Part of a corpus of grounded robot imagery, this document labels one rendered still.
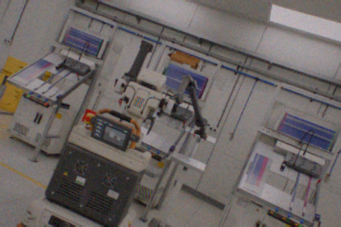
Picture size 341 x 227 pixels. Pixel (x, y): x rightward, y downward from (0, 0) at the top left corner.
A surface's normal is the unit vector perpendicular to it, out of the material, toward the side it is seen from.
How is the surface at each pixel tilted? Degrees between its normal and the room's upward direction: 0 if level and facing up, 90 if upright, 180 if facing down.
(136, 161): 90
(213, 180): 90
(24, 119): 90
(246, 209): 90
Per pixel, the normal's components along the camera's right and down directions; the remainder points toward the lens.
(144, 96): -0.05, -0.15
